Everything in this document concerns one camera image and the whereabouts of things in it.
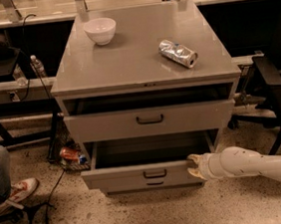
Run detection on grey top drawer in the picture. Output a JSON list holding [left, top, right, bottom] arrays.
[[64, 85, 234, 142]]

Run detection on black tripod stand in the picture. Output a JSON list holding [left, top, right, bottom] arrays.
[[0, 200, 53, 224]]

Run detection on black floor cable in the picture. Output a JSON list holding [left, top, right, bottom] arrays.
[[40, 168, 72, 224]]

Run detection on black office chair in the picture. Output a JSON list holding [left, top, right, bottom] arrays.
[[214, 0, 281, 162]]

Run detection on orange bottle on floor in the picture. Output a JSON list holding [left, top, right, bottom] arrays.
[[60, 147, 87, 164]]

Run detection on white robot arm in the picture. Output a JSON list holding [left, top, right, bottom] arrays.
[[187, 146, 281, 182]]

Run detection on crushed silver can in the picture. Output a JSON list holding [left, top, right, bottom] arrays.
[[158, 40, 198, 69]]

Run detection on black table leg frame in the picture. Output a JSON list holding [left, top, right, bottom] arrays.
[[0, 99, 61, 162]]

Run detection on clear plastic bottle behind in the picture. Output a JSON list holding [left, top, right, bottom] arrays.
[[12, 64, 28, 87]]

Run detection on grey metal drawer cabinet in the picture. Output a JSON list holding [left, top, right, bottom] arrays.
[[42, 0, 254, 202]]

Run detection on clear water bottle white cap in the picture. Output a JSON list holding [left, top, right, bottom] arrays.
[[30, 55, 48, 79]]

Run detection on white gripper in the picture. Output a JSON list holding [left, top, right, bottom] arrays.
[[186, 153, 225, 180]]

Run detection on white ceramic bowl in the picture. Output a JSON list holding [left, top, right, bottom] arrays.
[[84, 17, 117, 45]]

